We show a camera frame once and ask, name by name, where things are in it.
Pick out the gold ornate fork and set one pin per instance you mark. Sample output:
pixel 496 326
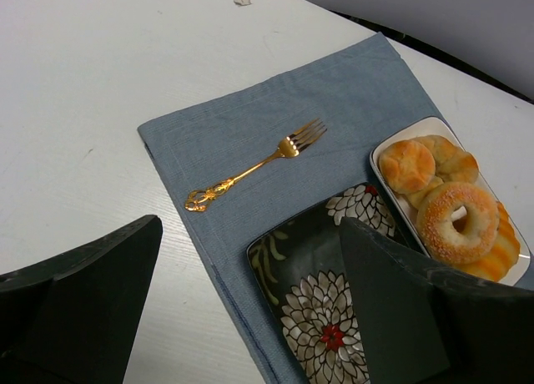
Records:
pixel 289 147

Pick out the round golden bread roll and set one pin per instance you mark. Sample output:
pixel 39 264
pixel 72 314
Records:
pixel 407 166

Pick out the orange striped croissant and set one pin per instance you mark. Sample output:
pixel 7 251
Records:
pixel 503 255

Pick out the sugared ring donut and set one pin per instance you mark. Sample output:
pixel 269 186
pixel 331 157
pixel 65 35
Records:
pixel 457 222

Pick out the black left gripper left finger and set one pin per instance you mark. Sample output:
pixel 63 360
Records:
pixel 73 318

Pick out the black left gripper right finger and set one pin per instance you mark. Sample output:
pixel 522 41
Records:
pixel 424 322

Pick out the black floral square plate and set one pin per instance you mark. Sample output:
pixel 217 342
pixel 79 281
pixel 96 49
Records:
pixel 299 267

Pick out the brown bread roll behind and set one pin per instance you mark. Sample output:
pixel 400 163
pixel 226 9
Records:
pixel 453 164

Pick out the blue cloth placemat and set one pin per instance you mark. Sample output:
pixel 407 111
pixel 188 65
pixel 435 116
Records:
pixel 363 94

